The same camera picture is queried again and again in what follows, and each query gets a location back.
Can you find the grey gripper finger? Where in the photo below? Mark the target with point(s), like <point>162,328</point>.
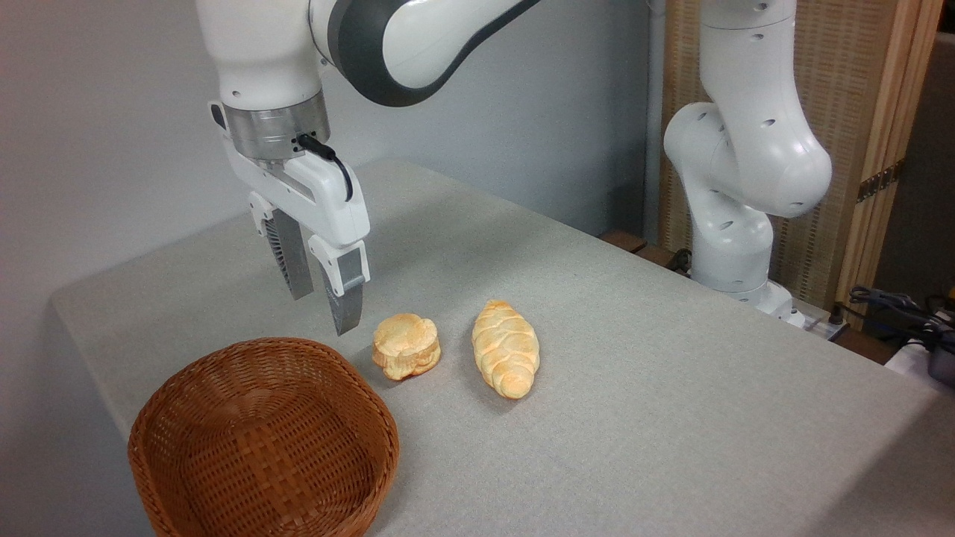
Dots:
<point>347,287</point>
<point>295,257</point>

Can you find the brown wooden base board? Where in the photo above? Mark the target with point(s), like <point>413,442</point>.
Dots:
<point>642,250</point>

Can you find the long braided bread loaf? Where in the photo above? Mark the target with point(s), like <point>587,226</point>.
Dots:
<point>506,349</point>

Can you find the round orange bread roll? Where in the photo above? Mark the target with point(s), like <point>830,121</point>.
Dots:
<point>406,346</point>

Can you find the brown wicker basket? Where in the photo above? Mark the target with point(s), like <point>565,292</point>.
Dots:
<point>261,440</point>

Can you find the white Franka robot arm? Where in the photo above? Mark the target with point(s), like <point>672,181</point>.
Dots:
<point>753,149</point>

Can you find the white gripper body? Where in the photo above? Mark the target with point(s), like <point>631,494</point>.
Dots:
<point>328,201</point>

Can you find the wooden folding screen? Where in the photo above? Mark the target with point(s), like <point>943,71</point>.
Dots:
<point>850,112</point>

